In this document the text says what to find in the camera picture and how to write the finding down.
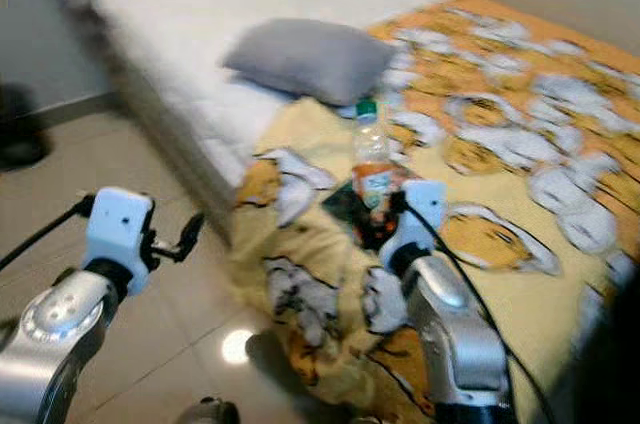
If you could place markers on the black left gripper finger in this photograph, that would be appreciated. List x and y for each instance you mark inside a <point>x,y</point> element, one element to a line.
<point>193,232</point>

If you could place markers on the dark red green book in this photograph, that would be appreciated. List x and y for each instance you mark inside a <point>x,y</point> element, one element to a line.
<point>345,212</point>

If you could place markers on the green capped plastic bottle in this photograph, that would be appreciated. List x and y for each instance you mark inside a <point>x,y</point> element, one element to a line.
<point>372,149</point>

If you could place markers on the yellow cartoon egg blanket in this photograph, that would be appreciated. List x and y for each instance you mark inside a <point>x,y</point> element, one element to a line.
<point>510,294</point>

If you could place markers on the grey plush pillow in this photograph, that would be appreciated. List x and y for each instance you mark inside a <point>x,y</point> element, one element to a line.
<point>310,59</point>

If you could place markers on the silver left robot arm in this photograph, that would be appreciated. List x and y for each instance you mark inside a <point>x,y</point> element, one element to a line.
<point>50,344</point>

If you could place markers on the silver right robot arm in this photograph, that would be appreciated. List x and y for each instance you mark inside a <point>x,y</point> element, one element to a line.
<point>455,334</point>

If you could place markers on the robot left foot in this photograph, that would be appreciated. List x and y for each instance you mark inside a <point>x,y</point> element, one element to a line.
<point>208,412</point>

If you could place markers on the black round floor object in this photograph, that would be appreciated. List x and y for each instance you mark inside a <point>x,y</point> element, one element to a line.
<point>20,129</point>

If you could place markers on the white quilted mattress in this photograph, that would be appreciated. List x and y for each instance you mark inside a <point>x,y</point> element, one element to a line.
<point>190,34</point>

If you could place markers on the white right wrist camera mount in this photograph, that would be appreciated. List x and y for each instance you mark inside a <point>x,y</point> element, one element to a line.
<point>425,209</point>

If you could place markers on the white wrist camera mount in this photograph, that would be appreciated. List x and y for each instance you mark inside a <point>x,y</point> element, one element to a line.
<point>425,209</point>
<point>118,224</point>

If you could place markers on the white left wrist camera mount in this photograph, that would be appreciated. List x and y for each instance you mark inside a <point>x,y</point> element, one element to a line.
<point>118,224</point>

